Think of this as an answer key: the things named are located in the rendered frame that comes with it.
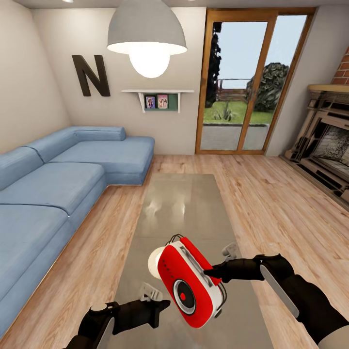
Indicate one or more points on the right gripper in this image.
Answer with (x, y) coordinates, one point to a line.
(233, 269)

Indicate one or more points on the shelf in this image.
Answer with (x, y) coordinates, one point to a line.
(173, 98)

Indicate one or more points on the decorative sign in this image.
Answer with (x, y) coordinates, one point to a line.
(83, 69)

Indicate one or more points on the radio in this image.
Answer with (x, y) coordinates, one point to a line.
(198, 296)

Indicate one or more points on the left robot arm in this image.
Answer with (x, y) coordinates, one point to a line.
(103, 320)

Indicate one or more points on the room light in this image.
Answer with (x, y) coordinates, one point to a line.
(145, 21)

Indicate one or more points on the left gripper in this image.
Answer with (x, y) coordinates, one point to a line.
(143, 312)

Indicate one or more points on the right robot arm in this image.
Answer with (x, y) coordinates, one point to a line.
(306, 301)

